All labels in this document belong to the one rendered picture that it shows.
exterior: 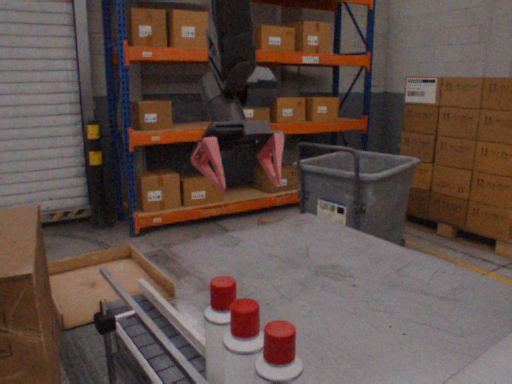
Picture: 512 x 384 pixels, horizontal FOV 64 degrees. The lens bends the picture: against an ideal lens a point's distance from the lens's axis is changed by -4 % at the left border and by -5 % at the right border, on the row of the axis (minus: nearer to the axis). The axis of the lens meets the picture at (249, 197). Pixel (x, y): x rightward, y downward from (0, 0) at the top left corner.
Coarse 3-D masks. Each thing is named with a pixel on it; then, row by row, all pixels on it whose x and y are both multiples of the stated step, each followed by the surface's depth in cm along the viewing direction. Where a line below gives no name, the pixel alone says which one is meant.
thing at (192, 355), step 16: (112, 304) 87; (144, 304) 87; (128, 320) 81; (160, 320) 81; (128, 336) 79; (144, 336) 76; (176, 336) 76; (144, 352) 71; (160, 352) 71; (192, 352) 72; (160, 368) 67; (176, 368) 67
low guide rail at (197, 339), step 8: (144, 280) 90; (144, 288) 88; (152, 288) 87; (152, 296) 85; (160, 296) 83; (160, 304) 81; (168, 304) 80; (168, 312) 79; (176, 312) 78; (176, 320) 76; (184, 320) 75; (184, 328) 73; (192, 328) 73; (192, 336) 71; (200, 336) 70; (200, 344) 69
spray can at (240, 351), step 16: (240, 304) 47; (256, 304) 47; (240, 320) 46; (256, 320) 47; (224, 336) 48; (240, 336) 46; (256, 336) 47; (224, 352) 48; (240, 352) 46; (256, 352) 46; (224, 368) 48; (240, 368) 46
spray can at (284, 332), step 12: (276, 324) 43; (288, 324) 43; (264, 336) 42; (276, 336) 41; (288, 336) 41; (264, 348) 43; (276, 348) 41; (288, 348) 42; (264, 360) 43; (276, 360) 42; (288, 360) 42; (300, 360) 44; (264, 372) 42; (276, 372) 42; (288, 372) 42; (300, 372) 42
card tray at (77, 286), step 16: (80, 256) 114; (96, 256) 117; (112, 256) 120; (128, 256) 123; (64, 272) 112; (80, 272) 112; (96, 272) 112; (112, 272) 112; (128, 272) 113; (144, 272) 113; (160, 272) 105; (64, 288) 103; (80, 288) 103; (96, 288) 103; (128, 288) 104; (160, 288) 104; (64, 304) 96; (80, 304) 96; (96, 304) 96; (64, 320) 89; (80, 320) 89
